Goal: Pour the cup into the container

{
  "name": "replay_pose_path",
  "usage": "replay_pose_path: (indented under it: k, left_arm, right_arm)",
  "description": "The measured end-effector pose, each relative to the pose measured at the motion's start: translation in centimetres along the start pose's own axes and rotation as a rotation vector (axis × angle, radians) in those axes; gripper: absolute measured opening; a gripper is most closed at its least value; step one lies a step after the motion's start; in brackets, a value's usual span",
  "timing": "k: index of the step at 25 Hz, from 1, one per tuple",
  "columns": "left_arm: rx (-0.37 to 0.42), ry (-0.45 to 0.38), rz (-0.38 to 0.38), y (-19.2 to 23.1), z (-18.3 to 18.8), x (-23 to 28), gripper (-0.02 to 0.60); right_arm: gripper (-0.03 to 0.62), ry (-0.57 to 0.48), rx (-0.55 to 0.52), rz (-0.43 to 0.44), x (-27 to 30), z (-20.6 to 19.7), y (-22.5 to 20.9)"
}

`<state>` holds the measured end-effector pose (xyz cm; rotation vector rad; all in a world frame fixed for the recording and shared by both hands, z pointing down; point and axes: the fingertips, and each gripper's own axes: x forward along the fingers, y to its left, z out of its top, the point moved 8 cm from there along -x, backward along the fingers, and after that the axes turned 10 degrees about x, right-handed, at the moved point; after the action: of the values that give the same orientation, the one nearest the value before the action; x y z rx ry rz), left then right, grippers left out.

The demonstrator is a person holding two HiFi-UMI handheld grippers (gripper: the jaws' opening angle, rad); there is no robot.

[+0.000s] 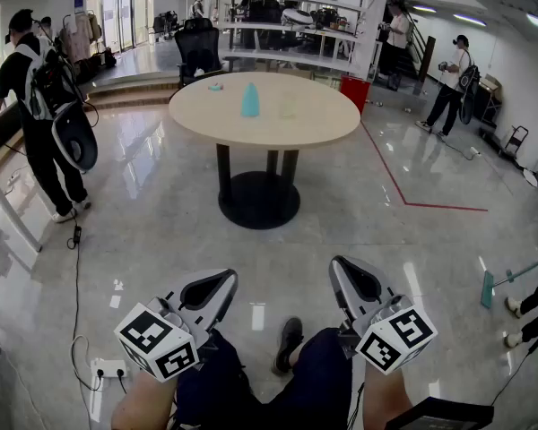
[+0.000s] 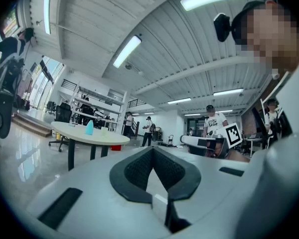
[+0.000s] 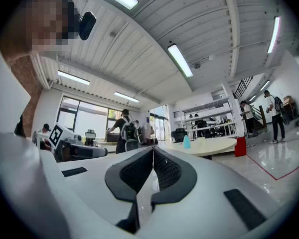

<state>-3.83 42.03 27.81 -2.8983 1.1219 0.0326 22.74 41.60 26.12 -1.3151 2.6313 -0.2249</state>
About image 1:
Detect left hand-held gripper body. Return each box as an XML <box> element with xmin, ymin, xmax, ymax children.
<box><xmin>113</xmin><ymin>290</ymin><xmax>220</xmax><ymax>383</ymax></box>

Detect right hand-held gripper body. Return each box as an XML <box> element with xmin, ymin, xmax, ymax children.
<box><xmin>338</xmin><ymin>292</ymin><xmax>438</xmax><ymax>376</ymax></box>

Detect teal blue vase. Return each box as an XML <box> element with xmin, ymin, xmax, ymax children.
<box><xmin>239</xmin><ymin>82</ymin><xmax>262</xmax><ymax>118</ymax></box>

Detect green textured glass cup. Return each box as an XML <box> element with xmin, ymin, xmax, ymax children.
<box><xmin>278</xmin><ymin>90</ymin><xmax>299</xmax><ymax>121</ymax></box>

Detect person's right forearm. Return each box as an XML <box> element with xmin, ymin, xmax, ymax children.
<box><xmin>361</xmin><ymin>364</ymin><xmax>414</xmax><ymax>430</ymax></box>

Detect person's left forearm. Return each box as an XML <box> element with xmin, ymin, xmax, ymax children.
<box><xmin>110</xmin><ymin>365</ymin><xmax>177</xmax><ymax>430</ymax></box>

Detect white power strip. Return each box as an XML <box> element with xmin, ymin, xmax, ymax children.
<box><xmin>91</xmin><ymin>358</ymin><xmax>129</xmax><ymax>379</ymax></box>

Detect person's dark blue trousers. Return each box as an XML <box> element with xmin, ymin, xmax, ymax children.
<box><xmin>172</xmin><ymin>327</ymin><xmax>364</xmax><ymax>430</ymax></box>

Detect person's dark shoe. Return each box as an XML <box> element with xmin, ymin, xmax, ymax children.
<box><xmin>272</xmin><ymin>316</ymin><xmax>305</xmax><ymax>377</ymax></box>

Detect black waist device box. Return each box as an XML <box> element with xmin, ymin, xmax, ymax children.
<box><xmin>385</xmin><ymin>396</ymin><xmax>495</xmax><ymax>430</ymax></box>

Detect teal flat mop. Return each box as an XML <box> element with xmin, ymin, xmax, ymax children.
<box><xmin>480</xmin><ymin>251</ymin><xmax>538</xmax><ymax>309</ymax></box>

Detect round beige table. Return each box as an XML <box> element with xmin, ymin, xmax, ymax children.
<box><xmin>168</xmin><ymin>71</ymin><xmax>362</xmax><ymax>231</ymax></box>

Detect red bin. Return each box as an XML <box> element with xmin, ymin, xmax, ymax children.
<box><xmin>339</xmin><ymin>74</ymin><xmax>371</xmax><ymax>116</ymax></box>

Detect black hand truck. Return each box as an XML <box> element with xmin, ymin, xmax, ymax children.
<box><xmin>501</xmin><ymin>125</ymin><xmax>529</xmax><ymax>159</ymax></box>

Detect wooden steps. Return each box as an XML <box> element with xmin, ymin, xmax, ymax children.
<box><xmin>82</xmin><ymin>82</ymin><xmax>180</xmax><ymax>111</ymax></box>

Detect black office chair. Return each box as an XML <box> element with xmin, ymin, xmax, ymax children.
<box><xmin>174</xmin><ymin>18</ymin><xmax>223</xmax><ymax>89</ymax></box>

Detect black staircase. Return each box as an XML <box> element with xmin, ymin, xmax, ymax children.
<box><xmin>385</xmin><ymin>0</ymin><xmax>437</xmax><ymax>82</ymax></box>

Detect black monitor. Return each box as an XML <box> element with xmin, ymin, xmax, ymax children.
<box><xmin>0</xmin><ymin>103</ymin><xmax>23</xmax><ymax>156</ymax></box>

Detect white shelf unit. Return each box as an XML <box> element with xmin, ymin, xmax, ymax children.
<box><xmin>205</xmin><ymin>0</ymin><xmax>389</xmax><ymax>81</ymax></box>

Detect clothes rack with garments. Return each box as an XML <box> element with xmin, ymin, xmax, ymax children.
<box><xmin>58</xmin><ymin>10</ymin><xmax>104</xmax><ymax>82</ymax></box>

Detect glass entrance doors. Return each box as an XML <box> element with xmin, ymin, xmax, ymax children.
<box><xmin>87</xmin><ymin>0</ymin><xmax>150</xmax><ymax>54</ymax></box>

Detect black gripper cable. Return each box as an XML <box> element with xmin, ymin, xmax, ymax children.
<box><xmin>345</xmin><ymin>381</ymin><xmax>365</xmax><ymax>430</ymax></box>

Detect white floor cable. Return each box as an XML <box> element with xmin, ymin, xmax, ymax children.
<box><xmin>70</xmin><ymin>333</ymin><xmax>103</xmax><ymax>392</ymax></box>

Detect black floor cable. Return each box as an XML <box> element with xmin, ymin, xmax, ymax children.
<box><xmin>66</xmin><ymin>208</ymin><xmax>83</xmax><ymax>344</ymax></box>

